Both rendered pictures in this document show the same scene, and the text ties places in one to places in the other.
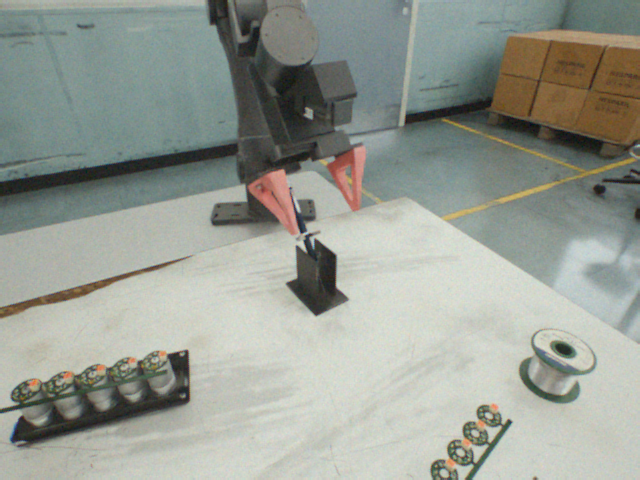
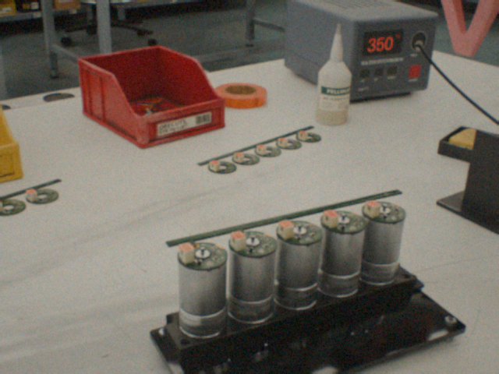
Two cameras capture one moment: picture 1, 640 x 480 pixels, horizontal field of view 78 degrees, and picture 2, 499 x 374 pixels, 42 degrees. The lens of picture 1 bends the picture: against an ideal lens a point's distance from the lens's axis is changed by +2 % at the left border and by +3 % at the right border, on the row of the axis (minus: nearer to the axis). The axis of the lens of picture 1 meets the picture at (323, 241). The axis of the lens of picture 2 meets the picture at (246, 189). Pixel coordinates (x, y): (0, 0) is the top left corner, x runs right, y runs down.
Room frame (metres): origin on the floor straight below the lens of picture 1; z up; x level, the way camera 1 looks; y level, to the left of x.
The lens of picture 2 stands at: (0.54, 0.14, 0.98)
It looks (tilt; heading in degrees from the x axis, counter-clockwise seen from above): 26 degrees down; 169
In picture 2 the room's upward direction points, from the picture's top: 2 degrees clockwise
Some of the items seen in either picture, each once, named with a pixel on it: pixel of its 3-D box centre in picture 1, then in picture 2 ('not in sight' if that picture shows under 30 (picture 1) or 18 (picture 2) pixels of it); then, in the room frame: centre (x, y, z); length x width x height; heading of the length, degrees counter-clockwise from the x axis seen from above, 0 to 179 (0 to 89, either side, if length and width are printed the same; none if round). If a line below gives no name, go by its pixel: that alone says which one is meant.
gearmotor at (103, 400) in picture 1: (101, 390); (296, 270); (0.24, 0.22, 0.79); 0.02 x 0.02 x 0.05
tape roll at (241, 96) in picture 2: not in sight; (240, 95); (-0.16, 0.26, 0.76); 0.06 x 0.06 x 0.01
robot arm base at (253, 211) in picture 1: (263, 195); not in sight; (0.67, 0.12, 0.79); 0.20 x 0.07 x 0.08; 95
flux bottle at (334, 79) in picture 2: not in sight; (334, 73); (-0.09, 0.34, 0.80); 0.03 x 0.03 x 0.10
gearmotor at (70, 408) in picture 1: (69, 397); (338, 259); (0.23, 0.25, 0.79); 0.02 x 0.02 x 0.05
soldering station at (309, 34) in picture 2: not in sight; (355, 44); (-0.22, 0.41, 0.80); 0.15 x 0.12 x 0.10; 15
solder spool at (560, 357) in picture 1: (555, 364); not in sight; (0.28, -0.26, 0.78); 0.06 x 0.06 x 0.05
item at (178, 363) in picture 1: (112, 394); (309, 336); (0.26, 0.23, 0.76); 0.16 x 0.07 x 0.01; 107
